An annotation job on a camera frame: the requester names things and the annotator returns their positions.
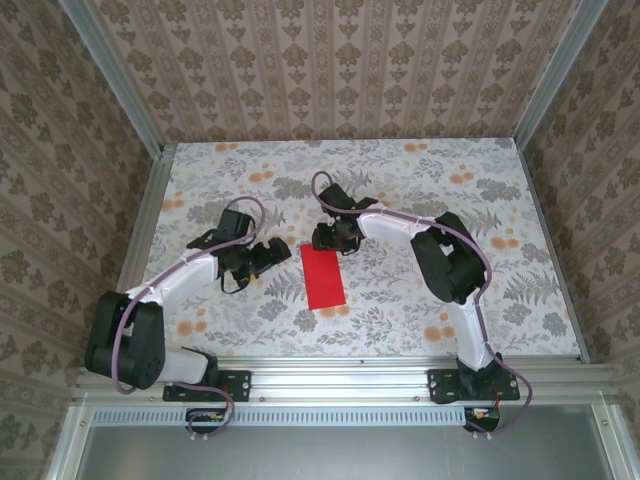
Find black connector board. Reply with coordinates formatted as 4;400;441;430
185;407;235;435
463;407;502;434

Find red paper sheet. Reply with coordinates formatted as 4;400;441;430
301;243;348;311

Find aluminium frame post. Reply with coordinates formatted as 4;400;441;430
59;0;167;157
514;0;609;146

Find aluminium side rail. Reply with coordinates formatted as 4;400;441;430
516;142;590;364
94;142;177;369

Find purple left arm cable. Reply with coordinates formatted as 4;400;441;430
112;196;269;442

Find long aluminium frame rail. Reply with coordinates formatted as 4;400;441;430
72;355;619;404

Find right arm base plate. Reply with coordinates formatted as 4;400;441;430
428;367;522;405

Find floral table mat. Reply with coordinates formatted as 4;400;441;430
122;139;584;359

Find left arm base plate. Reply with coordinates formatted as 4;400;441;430
163;368;253;403

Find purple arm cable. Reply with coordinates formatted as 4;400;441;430
310;171;531;441
112;196;269;442

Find short aluminium frame rail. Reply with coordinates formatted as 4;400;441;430
43;392;96;480
591;394;640;480

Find thin black left camera cable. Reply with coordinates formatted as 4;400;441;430
219;272;254;296

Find slotted grey cable duct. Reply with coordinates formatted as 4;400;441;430
92;406;501;427

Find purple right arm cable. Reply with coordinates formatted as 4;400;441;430
310;171;531;441

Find grey metal sheet panel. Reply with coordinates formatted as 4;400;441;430
79;424;620;480

